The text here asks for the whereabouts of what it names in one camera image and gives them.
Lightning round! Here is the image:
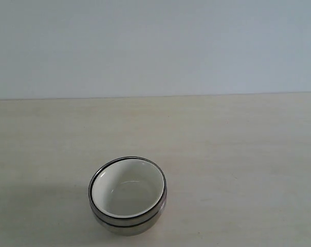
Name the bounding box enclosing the white ceramic floral bowl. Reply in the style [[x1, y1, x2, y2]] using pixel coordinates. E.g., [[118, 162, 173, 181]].
[[90, 158, 164, 216]]

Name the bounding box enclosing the plain stainless steel bowl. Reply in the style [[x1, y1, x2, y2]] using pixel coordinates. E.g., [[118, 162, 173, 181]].
[[88, 156, 168, 227]]

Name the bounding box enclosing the dimpled stainless steel bowl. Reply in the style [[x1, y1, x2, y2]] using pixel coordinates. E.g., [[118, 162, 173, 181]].
[[93, 204, 166, 236]]

